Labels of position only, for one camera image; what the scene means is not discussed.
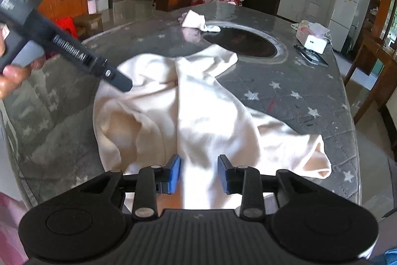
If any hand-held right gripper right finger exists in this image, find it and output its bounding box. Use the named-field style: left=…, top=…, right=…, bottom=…
left=217, top=154, right=318, bottom=221

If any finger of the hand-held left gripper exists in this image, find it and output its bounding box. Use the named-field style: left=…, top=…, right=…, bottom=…
left=89, top=54, right=134, bottom=93

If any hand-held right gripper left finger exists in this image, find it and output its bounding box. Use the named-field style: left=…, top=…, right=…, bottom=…
left=79, top=154, right=182, bottom=221

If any cream white garment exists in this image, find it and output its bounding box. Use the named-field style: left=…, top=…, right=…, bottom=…
left=92, top=44, right=333, bottom=211

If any person's left hand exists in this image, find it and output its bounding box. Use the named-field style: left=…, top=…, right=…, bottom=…
left=0, top=22, right=48, bottom=100

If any red plastic stool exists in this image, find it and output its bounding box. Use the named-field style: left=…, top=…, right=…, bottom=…
left=54, top=17, right=79, bottom=39

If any small wooden stool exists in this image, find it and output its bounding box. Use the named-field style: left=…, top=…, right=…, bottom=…
left=72, top=12, right=104, bottom=39

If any pink white storage bin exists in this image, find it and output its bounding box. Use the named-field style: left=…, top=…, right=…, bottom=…
left=87, top=0, right=110, bottom=15

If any pink and white glove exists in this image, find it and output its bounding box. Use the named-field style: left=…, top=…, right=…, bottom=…
left=178, top=10, right=222, bottom=34

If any round black table hotplate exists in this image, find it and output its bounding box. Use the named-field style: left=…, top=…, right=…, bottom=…
left=202, top=24, right=288, bottom=63

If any pink white tissue box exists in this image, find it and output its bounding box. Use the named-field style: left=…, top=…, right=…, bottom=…
left=295, top=22, right=332, bottom=54

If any crumpled pale wrapper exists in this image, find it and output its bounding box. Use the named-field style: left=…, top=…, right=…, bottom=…
left=291, top=20, right=311, bottom=31

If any person's pink floral clothing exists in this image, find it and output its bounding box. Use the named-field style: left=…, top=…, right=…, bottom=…
left=0, top=190, right=32, bottom=265

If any wooden sideboard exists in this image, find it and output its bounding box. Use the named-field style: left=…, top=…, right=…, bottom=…
left=344, top=31, right=397, bottom=126

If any white refrigerator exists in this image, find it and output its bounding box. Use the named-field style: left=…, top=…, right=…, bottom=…
left=328, top=0, right=361, bottom=53

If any wooden display cabinet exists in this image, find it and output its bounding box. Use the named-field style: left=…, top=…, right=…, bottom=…
left=361, top=0, right=397, bottom=67

